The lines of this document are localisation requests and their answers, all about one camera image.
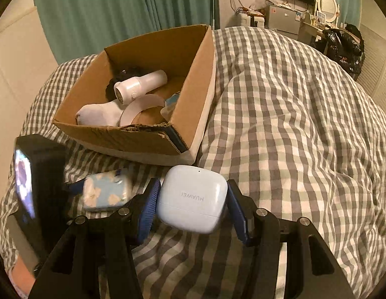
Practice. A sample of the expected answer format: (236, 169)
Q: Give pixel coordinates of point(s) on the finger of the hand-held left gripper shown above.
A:
(119, 172)
(75, 187)

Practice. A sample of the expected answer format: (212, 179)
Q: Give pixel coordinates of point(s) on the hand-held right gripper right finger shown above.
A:
(237, 213)

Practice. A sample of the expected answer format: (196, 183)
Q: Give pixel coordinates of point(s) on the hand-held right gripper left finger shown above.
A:
(147, 213)

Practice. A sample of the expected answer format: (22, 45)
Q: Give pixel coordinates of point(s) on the blue white tissue packet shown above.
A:
(105, 192)

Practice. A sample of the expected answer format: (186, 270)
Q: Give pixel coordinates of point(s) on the brown cardboard box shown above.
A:
(112, 137)

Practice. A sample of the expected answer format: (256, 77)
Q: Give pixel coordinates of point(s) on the pale blue earbuds case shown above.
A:
(193, 199)

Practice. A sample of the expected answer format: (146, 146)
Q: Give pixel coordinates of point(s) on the pale sock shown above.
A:
(96, 114)

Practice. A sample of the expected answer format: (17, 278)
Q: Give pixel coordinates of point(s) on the white tape roll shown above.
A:
(130, 109)

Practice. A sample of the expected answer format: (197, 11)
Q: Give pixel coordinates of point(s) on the blue clear plastic packet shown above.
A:
(170, 104)

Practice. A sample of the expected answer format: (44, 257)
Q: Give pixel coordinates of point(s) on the white cylindrical handheld device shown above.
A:
(140, 84)

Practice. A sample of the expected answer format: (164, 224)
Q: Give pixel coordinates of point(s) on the black round object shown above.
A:
(124, 73)

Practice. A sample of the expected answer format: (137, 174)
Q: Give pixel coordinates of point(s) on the person's left forearm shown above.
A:
(20, 275)

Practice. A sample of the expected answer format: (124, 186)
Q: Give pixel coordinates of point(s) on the grey white checkered blanket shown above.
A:
(289, 115)

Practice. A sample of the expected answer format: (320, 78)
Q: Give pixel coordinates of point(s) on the wide green curtain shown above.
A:
(93, 12)
(180, 0)

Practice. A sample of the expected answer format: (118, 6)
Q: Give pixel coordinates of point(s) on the white dressing table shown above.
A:
(310, 34)

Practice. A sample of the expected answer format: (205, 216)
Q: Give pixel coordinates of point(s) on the small grey fridge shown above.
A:
(283, 20)

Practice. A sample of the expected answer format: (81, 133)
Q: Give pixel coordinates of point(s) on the white louvred wardrobe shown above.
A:
(373, 53)

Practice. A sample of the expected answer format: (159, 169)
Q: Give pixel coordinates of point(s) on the clear plastic bag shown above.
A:
(258, 2)

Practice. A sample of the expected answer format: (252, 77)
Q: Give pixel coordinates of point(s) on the white oval mirror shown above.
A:
(327, 4)

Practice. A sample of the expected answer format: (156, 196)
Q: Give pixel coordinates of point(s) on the narrow green curtain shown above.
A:
(348, 3)

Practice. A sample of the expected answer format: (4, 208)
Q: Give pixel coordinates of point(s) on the small photo frame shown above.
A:
(320, 16)

